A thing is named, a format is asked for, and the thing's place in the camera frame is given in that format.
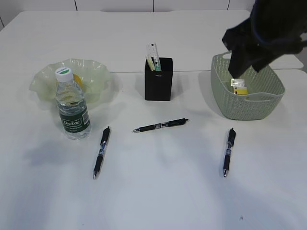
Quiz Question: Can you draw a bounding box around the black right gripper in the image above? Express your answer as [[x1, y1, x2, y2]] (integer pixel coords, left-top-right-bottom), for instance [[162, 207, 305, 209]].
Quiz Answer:
[[222, 14, 305, 77]]

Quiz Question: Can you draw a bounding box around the green woven plastic basket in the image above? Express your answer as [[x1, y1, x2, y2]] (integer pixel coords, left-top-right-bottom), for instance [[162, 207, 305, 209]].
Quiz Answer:
[[211, 52, 285, 120]]

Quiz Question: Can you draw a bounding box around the mint green utility knife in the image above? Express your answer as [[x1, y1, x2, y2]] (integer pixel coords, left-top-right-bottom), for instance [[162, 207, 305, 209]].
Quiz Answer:
[[153, 57, 162, 71]]

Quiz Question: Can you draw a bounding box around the yellow pear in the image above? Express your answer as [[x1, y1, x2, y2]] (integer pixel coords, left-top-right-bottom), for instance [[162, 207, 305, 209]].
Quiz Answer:
[[73, 74, 83, 89]]

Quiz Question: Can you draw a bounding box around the black gel pen middle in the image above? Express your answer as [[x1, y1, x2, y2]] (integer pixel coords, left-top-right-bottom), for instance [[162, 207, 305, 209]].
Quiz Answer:
[[133, 118, 189, 133]]

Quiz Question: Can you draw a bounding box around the black square pen holder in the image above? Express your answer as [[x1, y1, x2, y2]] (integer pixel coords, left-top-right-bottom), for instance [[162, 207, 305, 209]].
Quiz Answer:
[[144, 57, 173, 101]]

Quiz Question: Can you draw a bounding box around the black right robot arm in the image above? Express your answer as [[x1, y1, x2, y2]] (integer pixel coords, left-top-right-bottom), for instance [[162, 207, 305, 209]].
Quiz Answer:
[[222, 0, 307, 79]]

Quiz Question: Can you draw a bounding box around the yellow-green utility knife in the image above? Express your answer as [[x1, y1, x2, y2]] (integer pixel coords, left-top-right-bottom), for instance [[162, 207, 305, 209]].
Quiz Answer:
[[146, 55, 155, 71]]

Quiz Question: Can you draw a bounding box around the yellow packaging waste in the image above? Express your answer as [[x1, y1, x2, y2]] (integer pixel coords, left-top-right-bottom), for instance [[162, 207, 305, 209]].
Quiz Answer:
[[231, 78, 248, 95]]

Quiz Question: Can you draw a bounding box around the translucent green ruffled plate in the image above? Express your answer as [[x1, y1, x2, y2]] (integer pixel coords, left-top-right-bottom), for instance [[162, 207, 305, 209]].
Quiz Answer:
[[29, 58, 111, 104]]

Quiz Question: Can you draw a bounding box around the clear water bottle green label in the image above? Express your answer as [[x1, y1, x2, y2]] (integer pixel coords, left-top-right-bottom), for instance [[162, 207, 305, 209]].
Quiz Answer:
[[55, 67, 91, 140]]

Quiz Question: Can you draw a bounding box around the clear plastic ruler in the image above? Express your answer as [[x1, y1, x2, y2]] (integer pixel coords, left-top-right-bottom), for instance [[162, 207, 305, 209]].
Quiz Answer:
[[146, 43, 159, 60]]

